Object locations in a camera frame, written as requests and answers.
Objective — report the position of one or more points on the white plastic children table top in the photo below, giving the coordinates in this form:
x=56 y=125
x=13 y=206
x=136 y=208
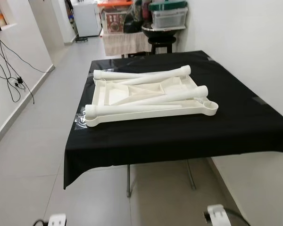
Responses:
x=108 y=96

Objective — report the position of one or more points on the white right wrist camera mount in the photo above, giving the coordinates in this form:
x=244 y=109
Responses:
x=216 y=215

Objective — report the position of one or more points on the black bag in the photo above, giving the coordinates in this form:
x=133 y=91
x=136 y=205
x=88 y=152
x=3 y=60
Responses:
x=134 y=23

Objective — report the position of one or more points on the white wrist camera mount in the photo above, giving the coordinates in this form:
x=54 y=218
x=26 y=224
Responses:
x=57 y=220
x=216 y=215

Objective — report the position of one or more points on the white fridge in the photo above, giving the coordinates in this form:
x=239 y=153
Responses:
x=87 y=19

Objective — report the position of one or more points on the beige cloth covered side table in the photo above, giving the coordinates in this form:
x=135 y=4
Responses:
x=125 y=44

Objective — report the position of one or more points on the clear tape patch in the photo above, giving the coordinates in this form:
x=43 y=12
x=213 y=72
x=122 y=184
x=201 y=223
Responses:
x=78 y=121
x=212 y=58
x=260 y=100

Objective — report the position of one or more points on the black tablecloth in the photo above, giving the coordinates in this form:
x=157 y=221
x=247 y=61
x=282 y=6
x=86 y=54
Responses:
x=179 y=136

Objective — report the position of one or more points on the orange lid storage box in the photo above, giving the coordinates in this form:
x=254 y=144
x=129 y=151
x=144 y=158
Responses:
x=114 y=21

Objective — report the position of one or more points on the clear container green lid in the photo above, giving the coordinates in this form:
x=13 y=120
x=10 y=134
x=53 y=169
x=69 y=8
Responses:
x=169 y=19

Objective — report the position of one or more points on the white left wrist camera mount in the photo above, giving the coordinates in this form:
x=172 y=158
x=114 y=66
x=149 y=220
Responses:
x=57 y=220

